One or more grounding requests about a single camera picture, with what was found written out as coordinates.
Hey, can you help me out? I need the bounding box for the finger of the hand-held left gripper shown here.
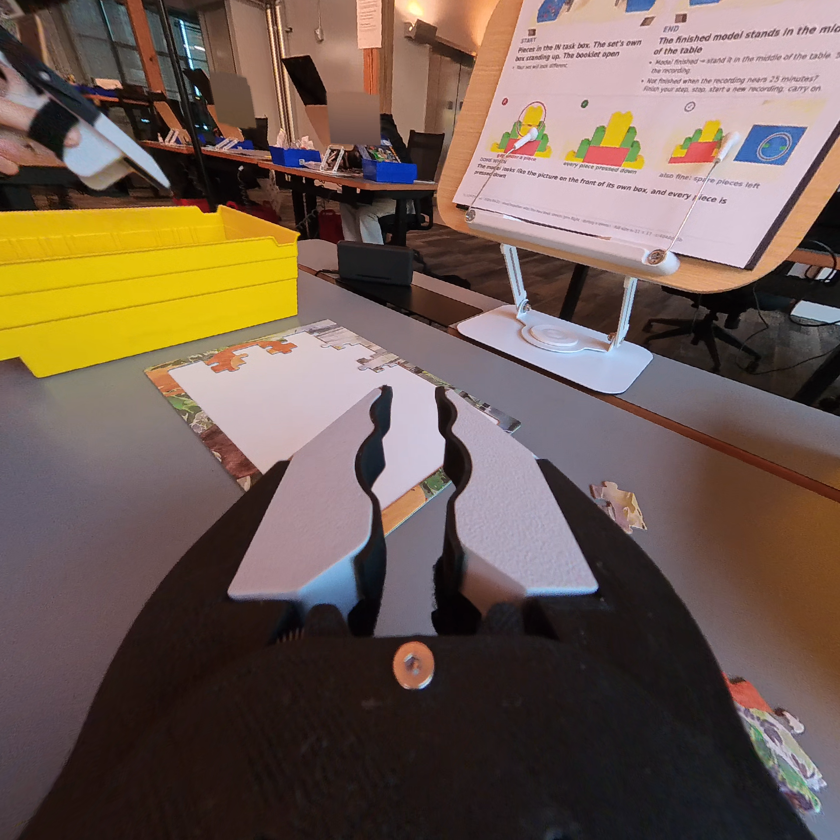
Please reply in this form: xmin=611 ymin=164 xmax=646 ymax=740
xmin=77 ymin=157 xmax=135 ymax=193
xmin=64 ymin=117 xmax=173 ymax=193

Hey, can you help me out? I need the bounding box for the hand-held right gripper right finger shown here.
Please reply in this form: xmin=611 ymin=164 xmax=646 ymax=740
xmin=435 ymin=387 xmax=600 ymax=613

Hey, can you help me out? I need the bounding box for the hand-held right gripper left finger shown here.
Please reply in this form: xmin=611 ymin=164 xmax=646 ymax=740
xmin=227 ymin=386 xmax=393 ymax=616

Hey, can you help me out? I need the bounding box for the pale grey puzzle piece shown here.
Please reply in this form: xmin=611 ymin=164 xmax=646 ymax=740
xmin=589 ymin=481 xmax=648 ymax=534

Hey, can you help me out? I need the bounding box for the puzzle frame board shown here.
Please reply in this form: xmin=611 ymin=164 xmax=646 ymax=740
xmin=144 ymin=319 xmax=522 ymax=536

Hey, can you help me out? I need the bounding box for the yellow plastic bin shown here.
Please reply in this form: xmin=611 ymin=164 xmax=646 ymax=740
xmin=0 ymin=205 xmax=301 ymax=379

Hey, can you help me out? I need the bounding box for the red dark puzzle piece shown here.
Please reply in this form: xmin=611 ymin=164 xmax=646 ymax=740
xmin=722 ymin=672 xmax=828 ymax=816

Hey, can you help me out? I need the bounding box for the person's left hand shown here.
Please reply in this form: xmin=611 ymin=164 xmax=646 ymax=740
xmin=0 ymin=97 xmax=83 ymax=177

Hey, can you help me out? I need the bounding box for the black pole stand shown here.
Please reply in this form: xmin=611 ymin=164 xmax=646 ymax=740
xmin=156 ymin=0 xmax=221 ymax=212

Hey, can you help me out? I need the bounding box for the black power adapter box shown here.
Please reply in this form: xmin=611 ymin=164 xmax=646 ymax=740
xmin=336 ymin=241 xmax=414 ymax=286

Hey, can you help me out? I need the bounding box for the wooden pillar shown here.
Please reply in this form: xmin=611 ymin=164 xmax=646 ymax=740
xmin=363 ymin=0 xmax=396 ymax=96

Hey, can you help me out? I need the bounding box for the black office chair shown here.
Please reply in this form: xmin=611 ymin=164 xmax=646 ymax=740
xmin=646 ymin=279 xmax=765 ymax=376
xmin=381 ymin=130 xmax=446 ymax=245

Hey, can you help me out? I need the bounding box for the printed instruction sheet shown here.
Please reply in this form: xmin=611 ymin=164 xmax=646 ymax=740
xmin=459 ymin=0 xmax=840 ymax=270

